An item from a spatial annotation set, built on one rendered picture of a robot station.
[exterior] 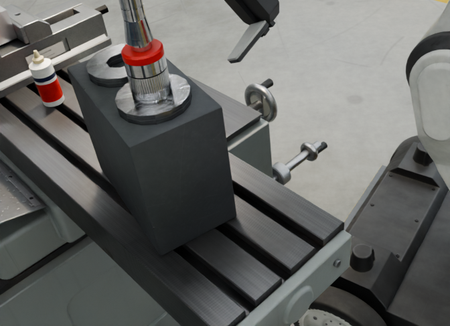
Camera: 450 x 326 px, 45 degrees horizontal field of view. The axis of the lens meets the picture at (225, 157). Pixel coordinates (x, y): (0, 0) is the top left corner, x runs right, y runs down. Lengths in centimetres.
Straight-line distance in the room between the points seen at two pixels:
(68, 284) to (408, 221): 71
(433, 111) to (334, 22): 238
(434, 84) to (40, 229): 70
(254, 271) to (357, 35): 253
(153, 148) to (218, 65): 233
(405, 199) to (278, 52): 183
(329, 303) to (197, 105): 56
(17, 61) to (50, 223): 34
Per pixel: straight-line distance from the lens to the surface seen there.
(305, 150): 147
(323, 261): 71
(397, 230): 120
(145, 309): 132
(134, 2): 58
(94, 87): 71
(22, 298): 107
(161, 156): 62
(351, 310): 106
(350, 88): 267
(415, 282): 115
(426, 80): 89
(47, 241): 103
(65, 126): 99
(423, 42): 90
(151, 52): 60
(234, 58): 64
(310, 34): 314
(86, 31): 120
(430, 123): 93
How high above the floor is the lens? 148
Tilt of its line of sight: 40 degrees down
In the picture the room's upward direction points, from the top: 8 degrees counter-clockwise
